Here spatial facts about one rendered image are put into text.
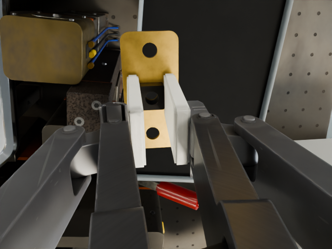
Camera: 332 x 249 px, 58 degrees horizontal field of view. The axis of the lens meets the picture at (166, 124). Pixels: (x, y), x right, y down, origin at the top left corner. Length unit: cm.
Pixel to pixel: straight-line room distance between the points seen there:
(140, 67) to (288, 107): 72
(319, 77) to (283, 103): 11
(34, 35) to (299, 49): 65
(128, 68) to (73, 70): 18
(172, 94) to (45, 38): 25
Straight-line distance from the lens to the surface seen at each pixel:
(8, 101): 50
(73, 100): 37
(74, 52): 38
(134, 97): 15
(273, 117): 88
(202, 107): 16
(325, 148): 92
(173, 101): 15
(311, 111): 93
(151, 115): 21
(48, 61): 38
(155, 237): 50
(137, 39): 20
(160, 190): 38
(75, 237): 35
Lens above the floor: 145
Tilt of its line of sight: 68 degrees down
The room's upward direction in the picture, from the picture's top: 165 degrees clockwise
